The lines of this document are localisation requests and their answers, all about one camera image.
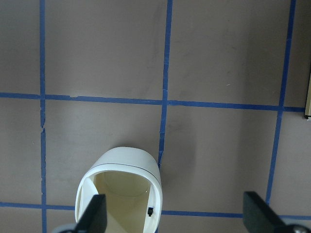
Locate blue tape strip lower horizontal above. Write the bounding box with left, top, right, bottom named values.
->
left=0, top=201, right=311, bottom=221

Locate blue tape strip left vertical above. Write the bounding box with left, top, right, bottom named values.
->
left=39, top=0, right=47, bottom=233

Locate white plastic trash can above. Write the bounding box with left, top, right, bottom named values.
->
left=75, top=147, right=163, bottom=233

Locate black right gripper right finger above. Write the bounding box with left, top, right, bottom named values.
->
left=242, top=191, right=311, bottom=233

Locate blue tape strip right vertical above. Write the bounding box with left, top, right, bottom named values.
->
left=265, top=0, right=296, bottom=205

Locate beige panel at right edge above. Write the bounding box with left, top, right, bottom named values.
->
left=304, top=77, right=311, bottom=120

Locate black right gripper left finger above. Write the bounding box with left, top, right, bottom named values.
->
left=73, top=194, right=107, bottom=233

